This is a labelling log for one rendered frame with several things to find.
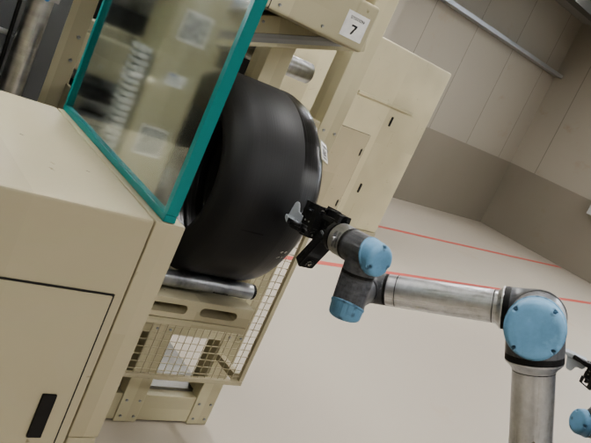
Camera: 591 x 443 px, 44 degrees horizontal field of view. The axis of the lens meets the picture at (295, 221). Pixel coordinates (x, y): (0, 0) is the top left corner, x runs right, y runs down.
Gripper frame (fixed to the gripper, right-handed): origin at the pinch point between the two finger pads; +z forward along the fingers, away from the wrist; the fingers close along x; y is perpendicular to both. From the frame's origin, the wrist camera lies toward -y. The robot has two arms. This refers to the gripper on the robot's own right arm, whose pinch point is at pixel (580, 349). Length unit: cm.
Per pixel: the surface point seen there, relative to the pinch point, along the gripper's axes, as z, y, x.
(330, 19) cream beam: 38, -77, -103
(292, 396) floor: 124, 102, -37
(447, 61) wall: 898, -78, 386
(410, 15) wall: 842, -125, 275
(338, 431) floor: 102, 105, -18
